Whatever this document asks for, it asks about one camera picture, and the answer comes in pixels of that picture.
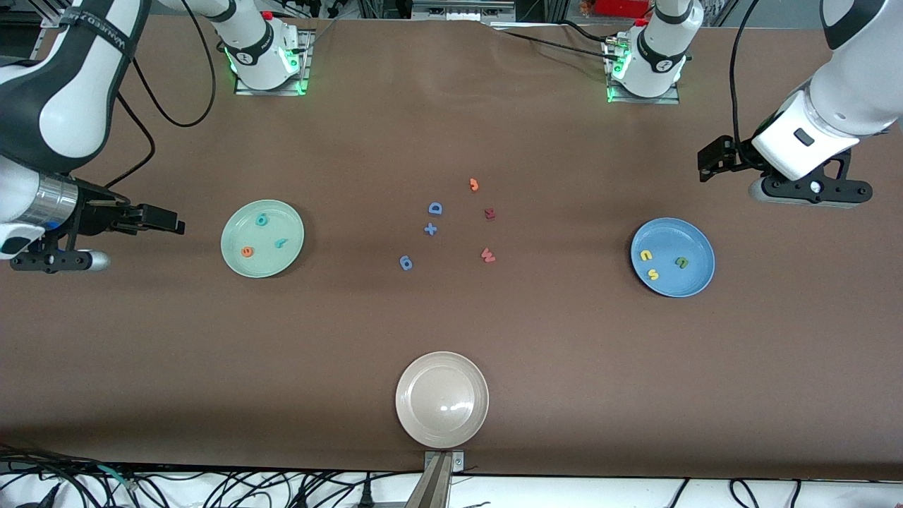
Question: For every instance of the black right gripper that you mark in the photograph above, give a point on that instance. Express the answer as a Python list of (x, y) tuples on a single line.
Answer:
[(96, 215)]

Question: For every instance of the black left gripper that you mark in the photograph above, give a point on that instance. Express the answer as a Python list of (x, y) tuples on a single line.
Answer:
[(734, 156)]

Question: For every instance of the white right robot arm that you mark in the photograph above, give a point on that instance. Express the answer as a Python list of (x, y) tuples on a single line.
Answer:
[(77, 106)]

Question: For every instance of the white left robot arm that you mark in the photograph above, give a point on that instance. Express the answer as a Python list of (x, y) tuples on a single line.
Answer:
[(846, 92)]

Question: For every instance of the mint green plate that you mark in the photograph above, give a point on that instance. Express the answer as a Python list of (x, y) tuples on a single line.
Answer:
[(264, 264)]

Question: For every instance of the blue plate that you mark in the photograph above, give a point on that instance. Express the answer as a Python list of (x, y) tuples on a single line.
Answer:
[(674, 282)]

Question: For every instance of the red box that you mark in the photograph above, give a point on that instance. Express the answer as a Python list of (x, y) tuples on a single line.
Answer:
[(621, 7)]

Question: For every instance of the blue foam digit 9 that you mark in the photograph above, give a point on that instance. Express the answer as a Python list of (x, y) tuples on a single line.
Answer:
[(405, 262)]

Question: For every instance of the pink foam letter M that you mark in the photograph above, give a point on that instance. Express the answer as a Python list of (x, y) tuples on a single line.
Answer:
[(488, 256)]

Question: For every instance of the beige plate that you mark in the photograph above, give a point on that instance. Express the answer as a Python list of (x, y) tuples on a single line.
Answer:
[(441, 400)]

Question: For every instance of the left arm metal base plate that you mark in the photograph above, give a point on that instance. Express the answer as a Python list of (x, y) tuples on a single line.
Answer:
[(667, 99)]

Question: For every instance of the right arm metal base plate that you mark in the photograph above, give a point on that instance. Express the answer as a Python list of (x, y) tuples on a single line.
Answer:
[(303, 70)]

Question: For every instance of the metal table corner bracket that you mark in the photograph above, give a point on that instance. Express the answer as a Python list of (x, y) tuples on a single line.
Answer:
[(51, 21)]

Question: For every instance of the aluminium frame rail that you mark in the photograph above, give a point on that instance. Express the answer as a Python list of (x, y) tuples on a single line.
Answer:
[(462, 10)]

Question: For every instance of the metal table edge bracket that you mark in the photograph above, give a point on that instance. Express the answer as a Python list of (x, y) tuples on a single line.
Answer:
[(437, 480)]

